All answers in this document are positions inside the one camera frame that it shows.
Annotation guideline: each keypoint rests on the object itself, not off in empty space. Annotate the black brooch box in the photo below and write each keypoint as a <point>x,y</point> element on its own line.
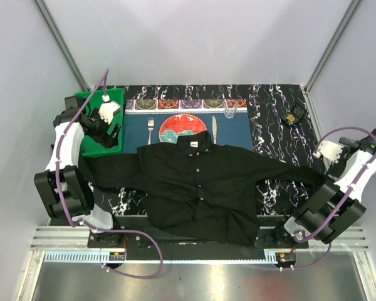
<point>298,110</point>

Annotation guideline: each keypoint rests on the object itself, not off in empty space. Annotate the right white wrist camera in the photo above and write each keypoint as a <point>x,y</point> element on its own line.
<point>329,150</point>

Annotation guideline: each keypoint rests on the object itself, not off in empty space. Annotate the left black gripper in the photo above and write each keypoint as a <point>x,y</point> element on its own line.
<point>108,141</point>

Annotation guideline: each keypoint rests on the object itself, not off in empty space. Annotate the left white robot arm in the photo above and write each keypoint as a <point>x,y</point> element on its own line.
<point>64,192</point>

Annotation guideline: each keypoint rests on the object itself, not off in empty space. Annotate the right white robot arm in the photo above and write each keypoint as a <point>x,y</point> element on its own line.
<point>337,204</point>

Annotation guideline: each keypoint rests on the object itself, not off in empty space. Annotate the green plastic tray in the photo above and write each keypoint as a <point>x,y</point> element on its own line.
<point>90,148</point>

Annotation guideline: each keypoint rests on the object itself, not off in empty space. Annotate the silver fork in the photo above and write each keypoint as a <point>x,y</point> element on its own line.
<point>150,126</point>

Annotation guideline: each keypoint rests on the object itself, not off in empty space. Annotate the red floral plate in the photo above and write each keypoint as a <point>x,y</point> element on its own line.
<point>179,125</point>

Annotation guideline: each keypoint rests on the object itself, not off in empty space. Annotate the black button shirt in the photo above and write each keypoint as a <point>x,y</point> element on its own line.
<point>195,188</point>

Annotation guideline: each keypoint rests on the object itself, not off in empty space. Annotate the blue patterned placemat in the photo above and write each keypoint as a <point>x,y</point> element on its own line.
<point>233,131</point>

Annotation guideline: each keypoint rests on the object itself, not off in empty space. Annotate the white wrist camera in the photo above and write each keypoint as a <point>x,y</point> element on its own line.
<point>329,150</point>
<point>108,109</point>

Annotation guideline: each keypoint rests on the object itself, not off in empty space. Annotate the gold brooch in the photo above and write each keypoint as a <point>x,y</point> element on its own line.
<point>290,119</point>

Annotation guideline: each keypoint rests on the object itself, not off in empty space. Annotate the silver table knife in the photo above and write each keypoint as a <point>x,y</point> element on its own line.
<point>214,129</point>

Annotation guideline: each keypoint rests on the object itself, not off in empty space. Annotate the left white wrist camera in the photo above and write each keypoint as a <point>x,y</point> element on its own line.
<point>108,109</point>

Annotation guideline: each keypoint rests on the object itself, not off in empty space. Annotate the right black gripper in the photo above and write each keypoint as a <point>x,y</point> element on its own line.
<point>336,168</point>

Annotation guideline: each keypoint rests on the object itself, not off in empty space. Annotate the clear drinking glass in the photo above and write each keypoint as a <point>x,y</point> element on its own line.
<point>230,108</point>

